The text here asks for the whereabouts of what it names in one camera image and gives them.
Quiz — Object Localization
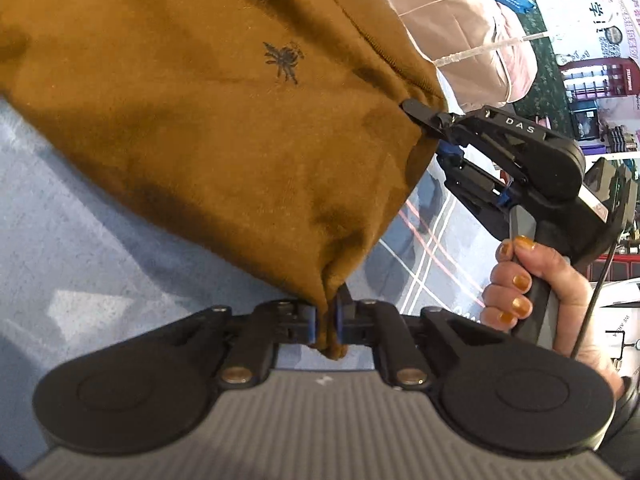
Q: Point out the pink quilt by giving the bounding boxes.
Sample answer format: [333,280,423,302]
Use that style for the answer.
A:
[495,3,538,103]

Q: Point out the blue striped bed sheet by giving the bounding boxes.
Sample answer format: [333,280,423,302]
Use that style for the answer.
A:
[0,94,501,461]

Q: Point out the right hand orange nails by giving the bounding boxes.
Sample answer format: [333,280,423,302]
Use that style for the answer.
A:
[480,235,626,401]

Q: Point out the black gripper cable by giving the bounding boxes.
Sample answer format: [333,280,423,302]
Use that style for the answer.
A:
[569,194,632,361]

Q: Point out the brown sweater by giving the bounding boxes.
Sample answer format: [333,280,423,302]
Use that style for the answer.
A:
[1,0,447,359]

